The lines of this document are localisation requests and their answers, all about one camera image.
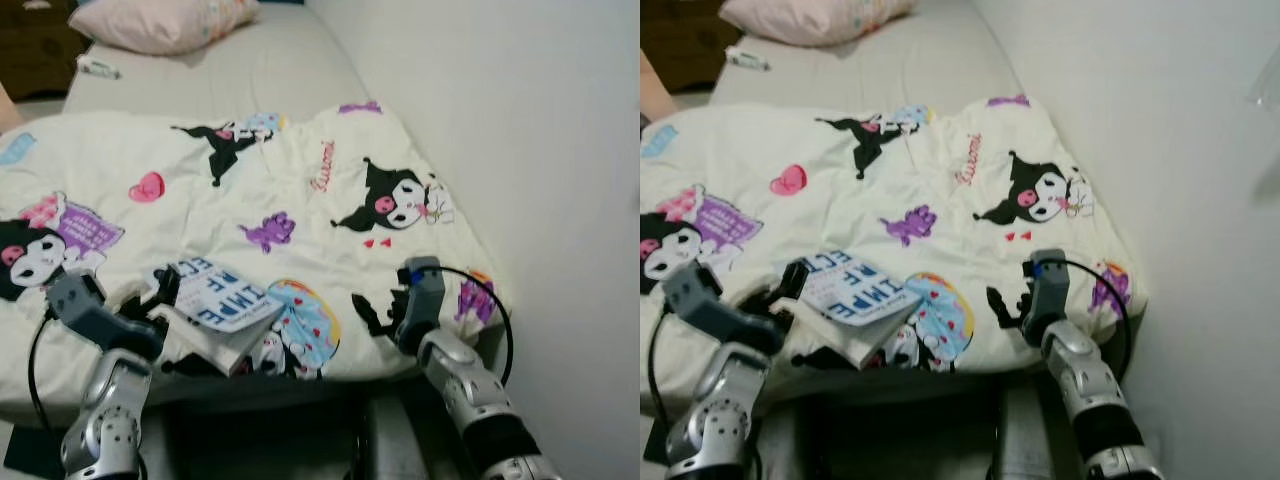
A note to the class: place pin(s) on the white book with blue letters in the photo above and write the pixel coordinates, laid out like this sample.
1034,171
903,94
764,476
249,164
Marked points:
215,295
860,288

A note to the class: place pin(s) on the pink dotted pillow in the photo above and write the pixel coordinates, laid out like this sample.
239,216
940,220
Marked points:
815,20
160,25

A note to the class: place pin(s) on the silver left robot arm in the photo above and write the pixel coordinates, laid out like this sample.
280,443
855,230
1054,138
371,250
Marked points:
715,420
105,420

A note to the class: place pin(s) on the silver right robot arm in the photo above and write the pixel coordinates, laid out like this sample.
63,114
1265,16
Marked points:
1080,370
460,375

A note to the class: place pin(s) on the grey robot leg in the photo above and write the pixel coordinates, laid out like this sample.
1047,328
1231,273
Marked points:
390,440
1020,440

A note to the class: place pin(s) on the cream cartoon print duvet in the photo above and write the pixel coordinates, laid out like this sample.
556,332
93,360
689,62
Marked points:
850,150
200,160

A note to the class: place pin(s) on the beige mattress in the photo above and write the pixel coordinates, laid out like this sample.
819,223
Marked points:
250,75
900,70

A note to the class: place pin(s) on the brown cardboard box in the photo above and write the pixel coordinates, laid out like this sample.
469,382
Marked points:
690,45
35,50

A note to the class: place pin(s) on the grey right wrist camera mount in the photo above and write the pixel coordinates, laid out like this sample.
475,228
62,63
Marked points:
425,295
1050,290

